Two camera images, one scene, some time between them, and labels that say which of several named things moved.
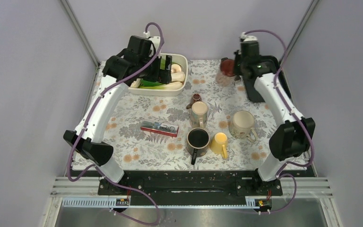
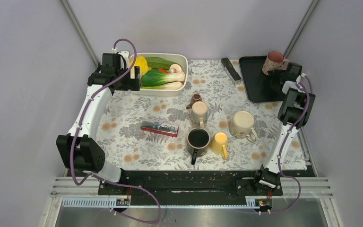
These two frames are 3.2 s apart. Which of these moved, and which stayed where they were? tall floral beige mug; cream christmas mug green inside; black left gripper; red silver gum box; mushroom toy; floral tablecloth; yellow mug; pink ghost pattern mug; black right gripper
Moved: black right gripper; pink ghost pattern mug; black left gripper
Stayed: floral tablecloth; tall floral beige mug; red silver gum box; mushroom toy; cream christmas mug green inside; yellow mug
